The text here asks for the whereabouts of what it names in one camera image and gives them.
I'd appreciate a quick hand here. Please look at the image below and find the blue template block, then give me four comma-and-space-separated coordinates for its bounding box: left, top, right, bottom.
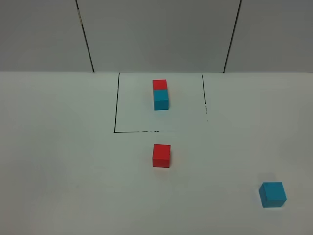
153, 90, 169, 110

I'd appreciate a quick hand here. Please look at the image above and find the red template block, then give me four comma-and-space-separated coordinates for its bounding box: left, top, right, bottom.
152, 79, 168, 91

